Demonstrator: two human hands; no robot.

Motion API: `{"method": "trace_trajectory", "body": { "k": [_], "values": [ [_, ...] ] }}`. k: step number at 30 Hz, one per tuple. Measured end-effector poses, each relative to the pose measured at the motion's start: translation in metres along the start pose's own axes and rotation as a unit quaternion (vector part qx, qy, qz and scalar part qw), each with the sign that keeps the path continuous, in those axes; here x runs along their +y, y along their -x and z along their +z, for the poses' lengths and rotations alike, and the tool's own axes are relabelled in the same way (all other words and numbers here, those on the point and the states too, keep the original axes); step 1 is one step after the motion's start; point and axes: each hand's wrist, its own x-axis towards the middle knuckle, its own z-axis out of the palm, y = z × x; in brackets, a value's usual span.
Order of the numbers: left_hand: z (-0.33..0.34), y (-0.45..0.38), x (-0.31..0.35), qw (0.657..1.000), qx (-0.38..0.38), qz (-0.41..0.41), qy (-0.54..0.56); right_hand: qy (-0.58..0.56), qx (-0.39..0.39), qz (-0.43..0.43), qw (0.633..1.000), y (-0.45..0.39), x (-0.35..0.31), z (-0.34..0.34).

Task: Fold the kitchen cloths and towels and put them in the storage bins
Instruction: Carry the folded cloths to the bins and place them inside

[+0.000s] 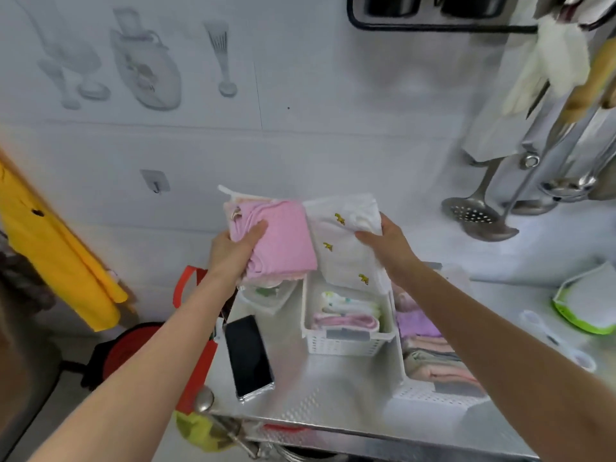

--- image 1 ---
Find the white bowl with green rim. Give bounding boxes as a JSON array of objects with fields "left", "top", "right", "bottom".
[{"left": 552, "top": 261, "right": 616, "bottom": 336}]

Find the white banana print cloth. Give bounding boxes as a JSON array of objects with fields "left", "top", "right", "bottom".
[{"left": 303, "top": 193, "right": 391, "bottom": 294}]

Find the yellow cloth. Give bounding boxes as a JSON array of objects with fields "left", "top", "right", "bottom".
[{"left": 0, "top": 158, "right": 130, "bottom": 332}]

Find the peach towel with white trim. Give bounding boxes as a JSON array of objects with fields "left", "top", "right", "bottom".
[{"left": 217, "top": 185, "right": 280, "bottom": 222}]

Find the round steel knob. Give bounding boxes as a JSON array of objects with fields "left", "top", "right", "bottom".
[{"left": 194, "top": 385, "right": 216, "bottom": 413}]

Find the wide steel spatula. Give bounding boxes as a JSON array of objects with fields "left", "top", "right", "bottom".
[{"left": 589, "top": 153, "right": 616, "bottom": 203}]

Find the person's right hand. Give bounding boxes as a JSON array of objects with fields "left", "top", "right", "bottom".
[{"left": 354, "top": 212, "right": 422, "bottom": 284}]

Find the white rubber glove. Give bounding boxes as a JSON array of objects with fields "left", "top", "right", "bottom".
[{"left": 502, "top": 16, "right": 590, "bottom": 116}]

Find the pink muslin cloth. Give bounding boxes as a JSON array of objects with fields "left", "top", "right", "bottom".
[{"left": 226, "top": 199, "right": 318, "bottom": 280}]

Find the red and black round appliance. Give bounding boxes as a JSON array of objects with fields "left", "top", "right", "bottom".
[{"left": 81, "top": 321, "right": 167, "bottom": 393}]

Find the yellow-green plastic bag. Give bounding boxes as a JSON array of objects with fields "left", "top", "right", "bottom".
[{"left": 174, "top": 411, "right": 237, "bottom": 453}]

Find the slim steel ladle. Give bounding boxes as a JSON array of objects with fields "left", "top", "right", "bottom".
[{"left": 500, "top": 196, "right": 559, "bottom": 216}]

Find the black cup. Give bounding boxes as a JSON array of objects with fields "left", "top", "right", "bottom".
[
  {"left": 363, "top": 0, "right": 424, "bottom": 17},
  {"left": 435, "top": 0, "right": 511, "bottom": 19}
]

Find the red tote bag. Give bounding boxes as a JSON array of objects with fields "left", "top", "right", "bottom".
[{"left": 173, "top": 266, "right": 220, "bottom": 415}]

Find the grey floral garment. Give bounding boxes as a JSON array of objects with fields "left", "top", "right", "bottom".
[{"left": 0, "top": 244, "right": 56, "bottom": 313}]

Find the person's left forearm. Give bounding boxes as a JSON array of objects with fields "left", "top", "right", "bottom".
[{"left": 26, "top": 269, "right": 241, "bottom": 462}]

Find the steel tool with ring end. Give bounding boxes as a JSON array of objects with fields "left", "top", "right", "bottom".
[{"left": 519, "top": 81, "right": 552, "bottom": 170}]

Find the steel skimmer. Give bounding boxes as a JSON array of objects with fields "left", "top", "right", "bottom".
[{"left": 441, "top": 158, "right": 504, "bottom": 225}]

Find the clear adhesive wall hook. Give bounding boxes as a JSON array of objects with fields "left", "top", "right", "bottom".
[{"left": 141, "top": 169, "right": 172, "bottom": 194}]

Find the clear food container white lid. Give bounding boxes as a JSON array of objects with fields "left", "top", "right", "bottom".
[{"left": 237, "top": 276, "right": 303, "bottom": 319}]

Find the steel ladle with wooden handle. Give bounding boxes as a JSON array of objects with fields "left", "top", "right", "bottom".
[
  {"left": 538, "top": 76, "right": 616, "bottom": 203},
  {"left": 461, "top": 42, "right": 616, "bottom": 243}
]

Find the person's right forearm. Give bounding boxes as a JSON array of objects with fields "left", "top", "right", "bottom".
[{"left": 392, "top": 262, "right": 616, "bottom": 462}]

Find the white basket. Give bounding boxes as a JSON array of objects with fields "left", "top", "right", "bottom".
[
  {"left": 300, "top": 269, "right": 397, "bottom": 357},
  {"left": 388, "top": 262, "right": 492, "bottom": 409}
]

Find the black smartphone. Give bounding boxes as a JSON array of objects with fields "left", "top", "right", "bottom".
[{"left": 223, "top": 314, "right": 276, "bottom": 404}]

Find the person's left hand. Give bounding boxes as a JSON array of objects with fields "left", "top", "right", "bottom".
[{"left": 207, "top": 219, "right": 269, "bottom": 287}]

